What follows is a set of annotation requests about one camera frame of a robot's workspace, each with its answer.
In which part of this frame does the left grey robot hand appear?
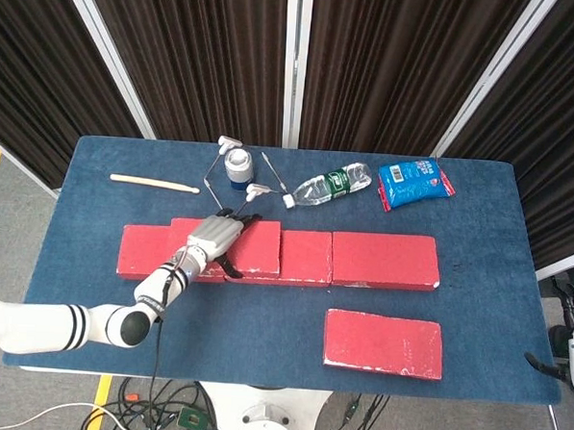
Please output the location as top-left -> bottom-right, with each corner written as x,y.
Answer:
186,204 -> 264,280

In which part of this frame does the black round object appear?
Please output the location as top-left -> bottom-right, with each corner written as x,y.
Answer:
547,324 -> 572,359

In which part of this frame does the dark pleated partition panel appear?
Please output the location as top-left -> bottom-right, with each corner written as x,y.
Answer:
425,0 -> 574,284
0,0 -> 163,204
289,0 -> 562,165
49,0 -> 299,149

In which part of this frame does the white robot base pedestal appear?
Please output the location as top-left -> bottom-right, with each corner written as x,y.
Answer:
197,382 -> 333,430

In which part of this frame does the clear plastic water bottle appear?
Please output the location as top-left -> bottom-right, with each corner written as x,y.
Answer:
282,157 -> 374,214

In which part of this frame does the blue fabric table cover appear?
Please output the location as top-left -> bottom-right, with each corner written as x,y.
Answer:
1,131 -> 574,408

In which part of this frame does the green circuit board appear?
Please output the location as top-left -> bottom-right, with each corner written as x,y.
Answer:
178,408 -> 210,430

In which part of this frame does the blue snack bag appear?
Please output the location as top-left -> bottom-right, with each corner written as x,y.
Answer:
375,154 -> 459,218

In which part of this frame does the wooden stick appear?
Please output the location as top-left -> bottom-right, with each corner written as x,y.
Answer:
109,173 -> 202,195

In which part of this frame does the red foam brick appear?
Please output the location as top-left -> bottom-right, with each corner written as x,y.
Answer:
166,215 -> 284,276
114,222 -> 230,286
330,230 -> 445,292
223,225 -> 336,290
321,307 -> 446,382

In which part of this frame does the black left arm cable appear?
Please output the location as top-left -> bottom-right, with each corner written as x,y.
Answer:
147,265 -> 177,415

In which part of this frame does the white floor cable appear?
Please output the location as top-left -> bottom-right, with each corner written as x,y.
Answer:
0,398 -> 137,430

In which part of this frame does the black floor cable bundle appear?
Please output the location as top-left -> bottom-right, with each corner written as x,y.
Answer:
81,375 -> 224,430
326,392 -> 392,430

